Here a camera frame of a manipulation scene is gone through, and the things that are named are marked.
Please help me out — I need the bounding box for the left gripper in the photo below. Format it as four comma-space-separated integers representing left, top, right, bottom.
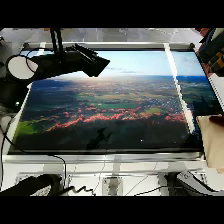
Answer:
65, 43, 112, 79

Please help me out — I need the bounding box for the tan garment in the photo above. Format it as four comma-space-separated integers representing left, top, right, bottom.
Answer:
195, 114, 224, 175

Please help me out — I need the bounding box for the black cable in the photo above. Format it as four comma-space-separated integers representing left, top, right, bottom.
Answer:
25, 47, 55, 74
0, 123, 68, 191
59, 185, 98, 197

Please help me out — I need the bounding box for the silver frame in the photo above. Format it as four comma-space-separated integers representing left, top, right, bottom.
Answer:
1, 41, 210, 197

